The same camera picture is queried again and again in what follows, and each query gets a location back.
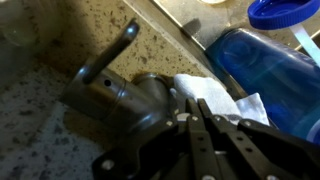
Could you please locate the white dish towel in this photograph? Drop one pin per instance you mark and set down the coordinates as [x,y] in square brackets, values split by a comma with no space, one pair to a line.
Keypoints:
[200,90]

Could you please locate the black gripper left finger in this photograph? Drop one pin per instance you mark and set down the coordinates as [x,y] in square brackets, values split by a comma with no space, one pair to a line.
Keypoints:
[196,143]

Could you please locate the steel kitchen faucet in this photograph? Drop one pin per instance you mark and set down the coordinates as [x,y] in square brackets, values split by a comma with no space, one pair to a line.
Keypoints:
[100,90]

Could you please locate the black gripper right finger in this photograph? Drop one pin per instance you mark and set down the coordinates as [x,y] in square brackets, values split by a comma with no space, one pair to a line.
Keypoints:
[240,150]

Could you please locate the blue plastic water bottle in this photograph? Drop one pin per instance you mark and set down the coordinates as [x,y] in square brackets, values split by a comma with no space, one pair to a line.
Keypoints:
[266,76]

